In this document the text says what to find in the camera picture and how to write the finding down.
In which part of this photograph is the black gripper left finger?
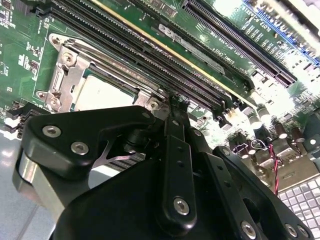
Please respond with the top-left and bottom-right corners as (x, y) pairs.
(11, 92), (200, 233)

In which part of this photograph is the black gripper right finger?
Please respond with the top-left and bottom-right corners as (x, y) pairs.
(178, 95), (315, 240)

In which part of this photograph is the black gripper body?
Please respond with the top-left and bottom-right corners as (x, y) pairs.
(49, 158), (240, 240)

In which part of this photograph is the silver-topped CPU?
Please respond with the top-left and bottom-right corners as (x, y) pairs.
(73, 68), (141, 113)

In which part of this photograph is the metal socket cover frame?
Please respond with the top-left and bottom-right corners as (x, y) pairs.
(46, 41), (171, 113)

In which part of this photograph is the metal wire locking lever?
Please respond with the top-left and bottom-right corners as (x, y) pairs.
(62, 38), (177, 99)

